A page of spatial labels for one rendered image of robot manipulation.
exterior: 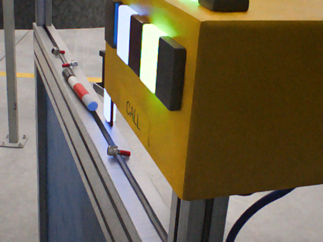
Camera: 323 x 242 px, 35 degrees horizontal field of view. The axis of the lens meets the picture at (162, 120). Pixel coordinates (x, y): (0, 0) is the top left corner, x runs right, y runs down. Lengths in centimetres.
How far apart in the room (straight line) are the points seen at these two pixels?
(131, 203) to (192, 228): 14
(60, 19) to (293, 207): 132
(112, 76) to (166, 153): 11
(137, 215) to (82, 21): 204
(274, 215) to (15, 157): 118
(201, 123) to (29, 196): 192
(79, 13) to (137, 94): 216
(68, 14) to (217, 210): 213
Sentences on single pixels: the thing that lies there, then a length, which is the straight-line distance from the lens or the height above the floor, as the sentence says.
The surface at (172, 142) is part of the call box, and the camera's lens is 25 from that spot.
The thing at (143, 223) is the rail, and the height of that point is 86.
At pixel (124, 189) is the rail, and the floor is 86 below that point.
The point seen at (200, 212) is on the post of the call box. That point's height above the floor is 93.
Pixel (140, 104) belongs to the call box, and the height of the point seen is 101.
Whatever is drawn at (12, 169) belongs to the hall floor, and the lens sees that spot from 234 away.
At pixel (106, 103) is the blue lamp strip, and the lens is 62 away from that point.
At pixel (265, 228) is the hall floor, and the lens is 204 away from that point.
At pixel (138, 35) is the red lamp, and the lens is 27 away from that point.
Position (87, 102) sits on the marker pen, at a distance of 67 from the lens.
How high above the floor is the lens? 111
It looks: 23 degrees down
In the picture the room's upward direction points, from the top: 5 degrees clockwise
